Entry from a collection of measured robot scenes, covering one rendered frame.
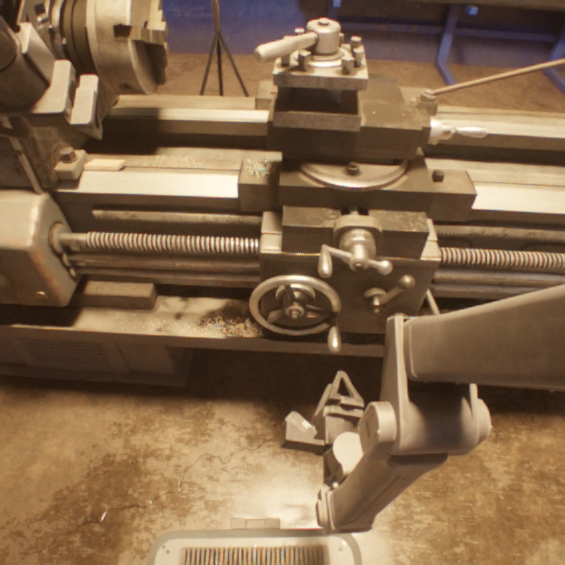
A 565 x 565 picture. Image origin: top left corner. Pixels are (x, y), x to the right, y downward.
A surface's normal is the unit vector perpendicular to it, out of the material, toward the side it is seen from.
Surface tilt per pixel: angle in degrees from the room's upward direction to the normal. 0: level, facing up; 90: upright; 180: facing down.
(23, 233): 32
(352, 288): 90
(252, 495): 0
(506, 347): 88
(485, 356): 88
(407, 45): 90
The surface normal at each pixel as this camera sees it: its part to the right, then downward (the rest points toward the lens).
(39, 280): -0.05, 0.75
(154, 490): 0.01, -0.66
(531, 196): -0.02, -0.11
